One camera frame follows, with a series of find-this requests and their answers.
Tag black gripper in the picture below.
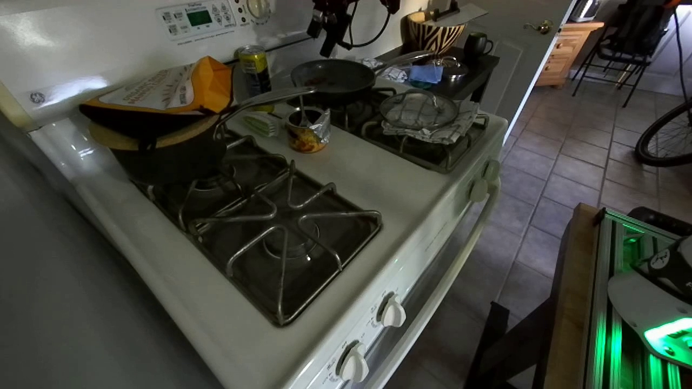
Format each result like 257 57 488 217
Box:
304 0 363 60

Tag tin can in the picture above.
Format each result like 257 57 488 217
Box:
284 105 333 155

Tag black frying pan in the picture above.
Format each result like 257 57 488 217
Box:
290 50 435 99

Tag white stove timer dial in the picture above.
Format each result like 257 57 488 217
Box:
243 0 277 22

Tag zebra patterned bowl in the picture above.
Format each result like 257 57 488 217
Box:
400 7 470 57

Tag small white lid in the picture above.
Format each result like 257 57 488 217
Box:
234 105 282 141

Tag blue sponge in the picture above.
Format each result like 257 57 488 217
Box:
403 63 447 90

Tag black burner grate under foil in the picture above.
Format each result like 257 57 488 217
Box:
326 85 492 175

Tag small metal bowl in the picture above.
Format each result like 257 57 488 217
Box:
423 51 470 89

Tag white gas stove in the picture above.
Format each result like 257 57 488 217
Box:
0 0 510 389

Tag black mug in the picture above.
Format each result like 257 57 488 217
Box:
462 30 496 63

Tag black side table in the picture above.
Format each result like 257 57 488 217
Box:
374 46 501 104

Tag round wooden board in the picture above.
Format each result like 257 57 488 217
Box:
77 99 223 153

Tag large black burner grate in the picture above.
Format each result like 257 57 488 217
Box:
117 131 384 329

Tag white door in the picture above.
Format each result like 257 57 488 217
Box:
452 0 582 147

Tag white stove knob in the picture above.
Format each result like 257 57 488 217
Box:
333 339 372 386
374 289 408 330
466 175 492 204
481 157 503 185

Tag wooden cabinet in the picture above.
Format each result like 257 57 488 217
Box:
536 20 607 90

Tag black chair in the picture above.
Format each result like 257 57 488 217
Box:
570 0 678 110

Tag bicycle wheel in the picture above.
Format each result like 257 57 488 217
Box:
632 95 692 169

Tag black stand legs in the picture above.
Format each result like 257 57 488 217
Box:
462 301 558 389

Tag wooden plank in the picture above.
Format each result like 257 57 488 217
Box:
543 204 602 389

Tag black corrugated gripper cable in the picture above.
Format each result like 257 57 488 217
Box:
337 0 401 51

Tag round wire rack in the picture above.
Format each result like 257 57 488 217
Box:
381 89 462 131

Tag black pot with silver handle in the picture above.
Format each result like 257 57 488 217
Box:
114 85 319 190

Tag white oven door handle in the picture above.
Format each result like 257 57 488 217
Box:
363 190 500 389

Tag aluminium frame rails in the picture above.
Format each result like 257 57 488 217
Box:
585 205 692 389

